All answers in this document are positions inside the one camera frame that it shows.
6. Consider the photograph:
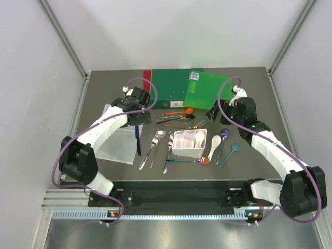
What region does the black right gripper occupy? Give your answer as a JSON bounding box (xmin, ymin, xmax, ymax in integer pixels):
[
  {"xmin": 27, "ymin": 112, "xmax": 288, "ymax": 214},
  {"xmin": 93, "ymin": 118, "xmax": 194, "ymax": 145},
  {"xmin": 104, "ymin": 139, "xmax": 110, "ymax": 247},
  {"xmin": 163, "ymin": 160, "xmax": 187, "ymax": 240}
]
[{"xmin": 206, "ymin": 99, "xmax": 243, "ymax": 127}]

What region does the iridescent purple ornate spoon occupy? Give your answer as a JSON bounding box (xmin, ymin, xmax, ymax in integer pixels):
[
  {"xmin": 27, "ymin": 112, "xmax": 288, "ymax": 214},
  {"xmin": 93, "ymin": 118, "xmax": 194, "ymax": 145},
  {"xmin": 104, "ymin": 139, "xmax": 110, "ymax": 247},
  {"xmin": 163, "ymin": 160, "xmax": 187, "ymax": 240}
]
[{"xmin": 215, "ymin": 128, "xmax": 230, "ymax": 164}]

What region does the white ceramic spoon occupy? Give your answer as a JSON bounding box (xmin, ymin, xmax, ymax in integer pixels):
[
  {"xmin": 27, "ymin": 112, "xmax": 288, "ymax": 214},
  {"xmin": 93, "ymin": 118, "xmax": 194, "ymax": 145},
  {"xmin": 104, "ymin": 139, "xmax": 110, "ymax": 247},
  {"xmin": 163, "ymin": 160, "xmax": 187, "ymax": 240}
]
[
  {"xmin": 195, "ymin": 131, "xmax": 205, "ymax": 148},
  {"xmin": 207, "ymin": 135, "xmax": 222, "ymax": 161}
]

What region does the teal long-handled spoon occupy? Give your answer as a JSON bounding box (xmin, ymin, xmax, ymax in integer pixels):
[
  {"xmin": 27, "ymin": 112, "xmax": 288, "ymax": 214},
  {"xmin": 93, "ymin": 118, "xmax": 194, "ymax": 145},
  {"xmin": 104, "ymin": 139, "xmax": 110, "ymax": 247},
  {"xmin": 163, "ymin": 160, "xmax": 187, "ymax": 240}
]
[{"xmin": 217, "ymin": 144, "xmax": 241, "ymax": 171}]

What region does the iridescent spoon pink bowl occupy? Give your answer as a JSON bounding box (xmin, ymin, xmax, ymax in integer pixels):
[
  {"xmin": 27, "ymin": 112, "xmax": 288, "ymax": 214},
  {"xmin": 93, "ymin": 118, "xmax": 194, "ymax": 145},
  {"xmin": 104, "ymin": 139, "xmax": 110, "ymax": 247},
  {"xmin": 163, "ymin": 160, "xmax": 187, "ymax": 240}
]
[{"xmin": 165, "ymin": 157, "xmax": 210, "ymax": 165}]

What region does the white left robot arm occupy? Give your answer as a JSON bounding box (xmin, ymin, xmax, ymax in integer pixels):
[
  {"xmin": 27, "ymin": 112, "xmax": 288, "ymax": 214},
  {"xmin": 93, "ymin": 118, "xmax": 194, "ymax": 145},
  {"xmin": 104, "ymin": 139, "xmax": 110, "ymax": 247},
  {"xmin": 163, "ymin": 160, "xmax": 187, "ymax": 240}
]
[{"xmin": 59, "ymin": 87, "xmax": 151, "ymax": 206}]

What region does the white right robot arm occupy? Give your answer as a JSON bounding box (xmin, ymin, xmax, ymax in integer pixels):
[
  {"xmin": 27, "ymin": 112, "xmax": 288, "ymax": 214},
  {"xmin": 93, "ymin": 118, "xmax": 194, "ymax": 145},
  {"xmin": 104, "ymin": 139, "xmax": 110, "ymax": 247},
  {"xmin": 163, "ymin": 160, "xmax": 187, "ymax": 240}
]
[{"xmin": 206, "ymin": 86, "xmax": 327, "ymax": 218}]

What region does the red folder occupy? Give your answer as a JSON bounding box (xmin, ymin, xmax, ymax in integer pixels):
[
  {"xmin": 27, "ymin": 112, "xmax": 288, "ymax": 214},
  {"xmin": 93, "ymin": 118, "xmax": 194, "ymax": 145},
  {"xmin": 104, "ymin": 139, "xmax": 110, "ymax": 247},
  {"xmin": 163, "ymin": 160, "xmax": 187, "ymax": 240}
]
[{"xmin": 142, "ymin": 70, "xmax": 153, "ymax": 93}]

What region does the dark blue table knife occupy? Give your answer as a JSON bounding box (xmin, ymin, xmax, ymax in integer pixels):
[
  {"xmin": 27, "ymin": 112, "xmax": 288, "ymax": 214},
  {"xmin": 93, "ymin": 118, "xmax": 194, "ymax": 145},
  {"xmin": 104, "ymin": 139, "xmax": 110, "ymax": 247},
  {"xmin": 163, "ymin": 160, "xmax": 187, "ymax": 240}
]
[{"xmin": 135, "ymin": 125, "xmax": 141, "ymax": 156}]

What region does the light green plastic folder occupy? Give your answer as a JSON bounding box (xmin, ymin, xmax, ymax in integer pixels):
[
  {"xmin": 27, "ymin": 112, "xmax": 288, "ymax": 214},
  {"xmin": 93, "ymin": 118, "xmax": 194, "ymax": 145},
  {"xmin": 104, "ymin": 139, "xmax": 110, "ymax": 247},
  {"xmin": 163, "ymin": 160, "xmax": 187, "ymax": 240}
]
[{"xmin": 183, "ymin": 70, "xmax": 229, "ymax": 110}]

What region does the white ceramic spoon in container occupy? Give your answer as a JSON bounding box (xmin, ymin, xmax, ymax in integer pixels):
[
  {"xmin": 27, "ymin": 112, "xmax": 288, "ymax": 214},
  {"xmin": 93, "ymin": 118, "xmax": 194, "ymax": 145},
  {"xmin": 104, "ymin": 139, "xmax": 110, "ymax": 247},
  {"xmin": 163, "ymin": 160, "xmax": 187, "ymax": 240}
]
[{"xmin": 195, "ymin": 131, "xmax": 205, "ymax": 148}]

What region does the silver spoon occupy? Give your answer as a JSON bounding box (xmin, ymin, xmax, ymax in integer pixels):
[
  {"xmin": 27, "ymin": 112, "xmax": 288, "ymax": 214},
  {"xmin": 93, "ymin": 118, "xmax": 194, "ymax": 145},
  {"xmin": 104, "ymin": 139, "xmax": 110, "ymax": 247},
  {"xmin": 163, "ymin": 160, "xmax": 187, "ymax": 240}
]
[{"xmin": 150, "ymin": 129, "xmax": 166, "ymax": 168}]

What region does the orange plastic spoon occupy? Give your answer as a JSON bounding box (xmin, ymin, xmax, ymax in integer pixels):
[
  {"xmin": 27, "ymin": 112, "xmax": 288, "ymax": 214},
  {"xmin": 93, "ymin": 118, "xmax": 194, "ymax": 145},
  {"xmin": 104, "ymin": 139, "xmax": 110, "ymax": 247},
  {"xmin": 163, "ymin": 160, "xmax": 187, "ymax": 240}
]
[{"xmin": 162, "ymin": 108, "xmax": 194, "ymax": 116}]

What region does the black iridescent spoon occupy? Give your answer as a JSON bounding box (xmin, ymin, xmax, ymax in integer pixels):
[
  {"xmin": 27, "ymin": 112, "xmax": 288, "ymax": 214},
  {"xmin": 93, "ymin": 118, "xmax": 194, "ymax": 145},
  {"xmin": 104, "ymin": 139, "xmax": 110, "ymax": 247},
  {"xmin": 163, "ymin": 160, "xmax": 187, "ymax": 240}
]
[{"xmin": 157, "ymin": 114, "xmax": 195, "ymax": 124}]

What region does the clear mesh zip pouch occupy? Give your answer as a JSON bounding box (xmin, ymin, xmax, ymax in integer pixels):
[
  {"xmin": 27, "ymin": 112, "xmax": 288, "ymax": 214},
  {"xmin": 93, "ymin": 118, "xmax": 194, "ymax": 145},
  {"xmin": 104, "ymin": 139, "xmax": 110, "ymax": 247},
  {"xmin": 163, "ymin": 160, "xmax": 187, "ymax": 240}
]
[{"xmin": 92, "ymin": 115, "xmax": 143, "ymax": 164}]

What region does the white divided plastic container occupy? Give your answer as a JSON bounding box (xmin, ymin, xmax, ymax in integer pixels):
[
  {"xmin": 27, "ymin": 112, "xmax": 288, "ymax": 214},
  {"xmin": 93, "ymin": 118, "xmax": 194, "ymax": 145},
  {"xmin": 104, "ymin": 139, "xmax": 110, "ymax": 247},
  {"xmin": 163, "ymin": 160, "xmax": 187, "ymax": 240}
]
[{"xmin": 172, "ymin": 129, "xmax": 208, "ymax": 159}]

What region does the dark green ring binder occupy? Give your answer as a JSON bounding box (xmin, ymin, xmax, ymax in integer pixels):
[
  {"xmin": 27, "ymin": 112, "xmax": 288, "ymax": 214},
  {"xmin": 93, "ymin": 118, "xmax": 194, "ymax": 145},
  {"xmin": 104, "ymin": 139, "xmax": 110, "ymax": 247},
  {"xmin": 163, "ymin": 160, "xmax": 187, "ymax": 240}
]
[{"xmin": 143, "ymin": 68, "xmax": 203, "ymax": 109}]

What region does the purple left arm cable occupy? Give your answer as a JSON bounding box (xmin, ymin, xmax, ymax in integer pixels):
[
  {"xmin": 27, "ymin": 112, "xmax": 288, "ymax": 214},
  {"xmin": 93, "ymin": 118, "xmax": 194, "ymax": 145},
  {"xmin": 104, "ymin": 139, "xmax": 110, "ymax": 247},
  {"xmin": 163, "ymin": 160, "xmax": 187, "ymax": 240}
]
[{"xmin": 51, "ymin": 77, "xmax": 158, "ymax": 226}]

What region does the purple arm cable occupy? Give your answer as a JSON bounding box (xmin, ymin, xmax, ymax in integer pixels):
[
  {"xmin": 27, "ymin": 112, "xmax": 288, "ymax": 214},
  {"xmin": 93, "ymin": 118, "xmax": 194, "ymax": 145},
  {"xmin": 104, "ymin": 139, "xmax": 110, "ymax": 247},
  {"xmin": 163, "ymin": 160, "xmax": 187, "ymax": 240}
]
[
  {"xmin": 51, "ymin": 77, "xmax": 158, "ymax": 226},
  {"xmin": 216, "ymin": 76, "xmax": 325, "ymax": 225}
]

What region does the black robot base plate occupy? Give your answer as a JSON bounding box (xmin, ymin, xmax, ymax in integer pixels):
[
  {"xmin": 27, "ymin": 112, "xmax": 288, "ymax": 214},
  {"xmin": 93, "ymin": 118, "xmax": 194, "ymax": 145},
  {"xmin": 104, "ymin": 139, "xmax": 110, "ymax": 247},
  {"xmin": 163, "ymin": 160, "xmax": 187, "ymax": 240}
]
[{"xmin": 87, "ymin": 188, "xmax": 262, "ymax": 209}]

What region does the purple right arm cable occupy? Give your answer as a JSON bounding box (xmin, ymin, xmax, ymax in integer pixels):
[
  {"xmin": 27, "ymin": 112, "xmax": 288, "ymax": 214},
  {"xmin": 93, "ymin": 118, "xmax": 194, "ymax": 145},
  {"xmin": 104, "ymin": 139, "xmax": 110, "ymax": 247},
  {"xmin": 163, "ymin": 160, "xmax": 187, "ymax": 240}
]
[{"xmin": 216, "ymin": 76, "xmax": 325, "ymax": 225}]

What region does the grey slotted cable duct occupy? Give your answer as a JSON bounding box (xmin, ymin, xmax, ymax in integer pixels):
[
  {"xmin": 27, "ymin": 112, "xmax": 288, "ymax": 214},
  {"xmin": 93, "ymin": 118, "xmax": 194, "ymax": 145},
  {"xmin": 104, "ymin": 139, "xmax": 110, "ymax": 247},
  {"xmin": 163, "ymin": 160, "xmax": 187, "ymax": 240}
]
[{"xmin": 52, "ymin": 210, "xmax": 248, "ymax": 220}]

